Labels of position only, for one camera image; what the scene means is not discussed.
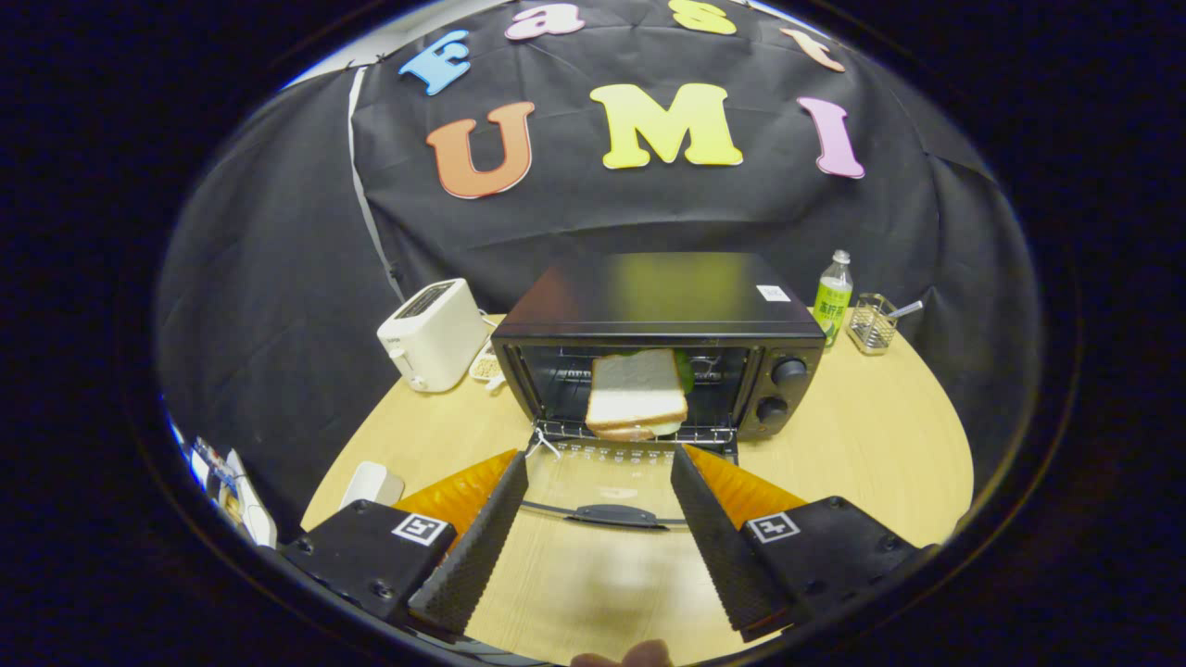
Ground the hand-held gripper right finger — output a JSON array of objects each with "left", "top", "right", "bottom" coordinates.
[{"left": 670, "top": 445, "right": 935, "bottom": 643}]

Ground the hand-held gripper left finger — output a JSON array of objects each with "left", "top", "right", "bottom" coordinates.
[{"left": 281, "top": 451, "right": 529, "bottom": 637}]

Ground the white bread sandwich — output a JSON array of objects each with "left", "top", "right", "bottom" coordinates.
[{"left": 586, "top": 348, "right": 694, "bottom": 442}]

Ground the black toaster oven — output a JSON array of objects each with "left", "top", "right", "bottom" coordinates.
[{"left": 491, "top": 252, "right": 826, "bottom": 531}]

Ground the white pop-up toaster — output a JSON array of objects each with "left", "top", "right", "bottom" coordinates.
[{"left": 377, "top": 278, "right": 489, "bottom": 394}]

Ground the white rectangular tray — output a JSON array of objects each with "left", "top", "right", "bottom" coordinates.
[{"left": 341, "top": 461, "right": 406, "bottom": 510}]

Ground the white side table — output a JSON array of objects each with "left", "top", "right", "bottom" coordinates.
[{"left": 222, "top": 449, "right": 279, "bottom": 549}]

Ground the green drink bottle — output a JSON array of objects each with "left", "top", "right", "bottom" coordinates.
[{"left": 813, "top": 249, "right": 854, "bottom": 347}]

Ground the dark printed screen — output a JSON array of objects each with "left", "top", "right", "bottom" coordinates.
[{"left": 188, "top": 437, "right": 233, "bottom": 506}]

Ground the wire cutlery holder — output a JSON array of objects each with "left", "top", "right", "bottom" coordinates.
[{"left": 846, "top": 293, "right": 898, "bottom": 356}]

